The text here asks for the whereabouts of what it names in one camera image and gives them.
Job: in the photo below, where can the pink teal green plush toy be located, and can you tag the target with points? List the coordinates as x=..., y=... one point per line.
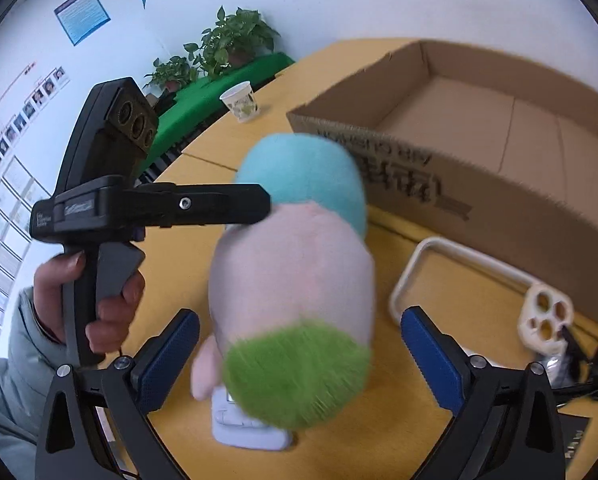
x=289, y=270

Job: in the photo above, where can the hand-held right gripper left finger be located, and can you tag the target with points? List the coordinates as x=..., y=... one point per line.
x=166, y=360

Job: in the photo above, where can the group of wall paper notices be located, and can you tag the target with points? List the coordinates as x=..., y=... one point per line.
x=9, y=195

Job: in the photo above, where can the printed paper cup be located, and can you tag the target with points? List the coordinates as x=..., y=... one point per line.
x=240, y=102

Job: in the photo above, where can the blue framed wall poster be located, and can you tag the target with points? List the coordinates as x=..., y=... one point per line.
x=83, y=15

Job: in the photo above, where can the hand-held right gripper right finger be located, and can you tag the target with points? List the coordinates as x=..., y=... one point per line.
x=431, y=360

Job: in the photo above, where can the person's left forearm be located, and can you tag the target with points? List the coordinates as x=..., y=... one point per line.
x=14, y=385

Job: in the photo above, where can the black slatted furniture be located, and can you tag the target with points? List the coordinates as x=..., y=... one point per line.
x=156, y=165

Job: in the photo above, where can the large potted green plant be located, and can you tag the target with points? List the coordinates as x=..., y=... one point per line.
x=234, y=35

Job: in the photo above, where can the wooden desktop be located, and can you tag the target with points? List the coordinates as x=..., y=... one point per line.
x=399, y=232

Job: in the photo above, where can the white power bank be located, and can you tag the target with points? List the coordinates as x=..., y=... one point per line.
x=244, y=435

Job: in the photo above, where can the white phone case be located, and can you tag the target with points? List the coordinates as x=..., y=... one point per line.
x=546, y=317

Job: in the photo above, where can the cardboard box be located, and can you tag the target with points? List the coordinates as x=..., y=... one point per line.
x=504, y=125

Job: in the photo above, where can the person's left hand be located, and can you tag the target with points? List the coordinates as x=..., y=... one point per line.
x=51, y=290

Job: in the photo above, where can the green covered side table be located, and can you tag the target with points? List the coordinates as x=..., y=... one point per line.
x=204, y=95

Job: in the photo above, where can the small potted green plant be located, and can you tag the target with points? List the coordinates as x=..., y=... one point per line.
x=174, y=72

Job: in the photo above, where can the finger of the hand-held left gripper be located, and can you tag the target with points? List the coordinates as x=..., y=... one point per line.
x=204, y=205

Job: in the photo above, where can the wall photo chart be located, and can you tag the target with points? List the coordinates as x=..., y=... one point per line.
x=24, y=110

